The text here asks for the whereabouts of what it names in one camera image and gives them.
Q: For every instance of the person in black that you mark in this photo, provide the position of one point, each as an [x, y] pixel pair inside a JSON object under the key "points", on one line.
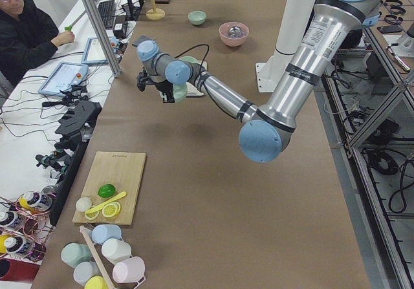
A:
{"points": [[29, 38]]}

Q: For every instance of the green bowl on tray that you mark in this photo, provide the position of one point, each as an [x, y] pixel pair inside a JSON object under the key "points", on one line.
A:
{"points": [[190, 59]]}

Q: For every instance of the green bowl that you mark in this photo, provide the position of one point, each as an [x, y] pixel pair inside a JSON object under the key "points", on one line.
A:
{"points": [[179, 92], [197, 17], [190, 59]]}

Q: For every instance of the black keyboard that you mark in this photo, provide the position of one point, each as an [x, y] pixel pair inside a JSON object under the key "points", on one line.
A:
{"points": [[106, 10]]}

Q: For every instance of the yellow toy knife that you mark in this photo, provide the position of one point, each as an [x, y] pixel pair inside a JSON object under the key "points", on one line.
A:
{"points": [[101, 206]]}

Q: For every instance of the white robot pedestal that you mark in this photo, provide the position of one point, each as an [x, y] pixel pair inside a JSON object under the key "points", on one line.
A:
{"points": [[284, 43]]}

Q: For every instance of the aluminium frame post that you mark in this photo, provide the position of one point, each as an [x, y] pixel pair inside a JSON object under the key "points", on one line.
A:
{"points": [[101, 34]]}

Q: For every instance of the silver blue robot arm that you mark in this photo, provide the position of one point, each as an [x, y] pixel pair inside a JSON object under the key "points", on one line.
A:
{"points": [[319, 28]]}

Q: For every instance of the green cup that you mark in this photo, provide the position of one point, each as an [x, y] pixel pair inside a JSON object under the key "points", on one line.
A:
{"points": [[73, 254]]}

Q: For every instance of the wooden cup rack pole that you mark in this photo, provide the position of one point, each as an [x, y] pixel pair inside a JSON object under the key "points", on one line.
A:
{"points": [[85, 232]]}

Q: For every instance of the pink bowl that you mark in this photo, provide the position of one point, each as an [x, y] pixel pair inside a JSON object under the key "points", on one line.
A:
{"points": [[232, 42]]}

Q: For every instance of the wooden cutting board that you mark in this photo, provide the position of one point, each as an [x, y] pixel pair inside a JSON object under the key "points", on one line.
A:
{"points": [[124, 171]]}

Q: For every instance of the wooden mug tree stand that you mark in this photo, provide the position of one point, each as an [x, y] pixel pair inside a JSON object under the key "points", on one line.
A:
{"points": [[155, 13]]}

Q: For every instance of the lemon slice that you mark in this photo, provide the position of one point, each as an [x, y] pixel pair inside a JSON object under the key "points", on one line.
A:
{"points": [[111, 209], [91, 215]]}

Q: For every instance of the beige plastic tray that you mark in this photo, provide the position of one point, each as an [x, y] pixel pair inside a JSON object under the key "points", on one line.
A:
{"points": [[192, 91]]}

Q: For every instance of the green lime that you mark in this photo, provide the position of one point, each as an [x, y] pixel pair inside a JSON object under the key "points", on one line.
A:
{"points": [[106, 191]]}

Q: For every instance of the yellow cup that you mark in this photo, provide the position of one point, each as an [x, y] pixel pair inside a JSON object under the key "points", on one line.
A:
{"points": [[96, 282]]}

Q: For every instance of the pink cup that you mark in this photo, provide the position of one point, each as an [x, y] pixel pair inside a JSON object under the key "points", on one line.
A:
{"points": [[131, 270]]}

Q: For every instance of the blue cup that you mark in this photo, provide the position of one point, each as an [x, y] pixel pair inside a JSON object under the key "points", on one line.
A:
{"points": [[103, 232]]}

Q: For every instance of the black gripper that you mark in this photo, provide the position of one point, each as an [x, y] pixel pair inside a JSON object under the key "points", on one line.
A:
{"points": [[160, 87]]}

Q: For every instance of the white garlic bulb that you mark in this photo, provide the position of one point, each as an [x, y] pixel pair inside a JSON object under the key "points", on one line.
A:
{"points": [[83, 204]]}

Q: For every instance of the blue teach pendant tablet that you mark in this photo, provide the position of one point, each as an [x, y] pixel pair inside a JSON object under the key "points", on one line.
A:
{"points": [[63, 77]]}

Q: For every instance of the grey cup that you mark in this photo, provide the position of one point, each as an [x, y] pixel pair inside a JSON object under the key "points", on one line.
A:
{"points": [[84, 271]]}

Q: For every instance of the white cup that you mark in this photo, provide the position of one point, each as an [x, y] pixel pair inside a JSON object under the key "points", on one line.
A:
{"points": [[115, 250]]}

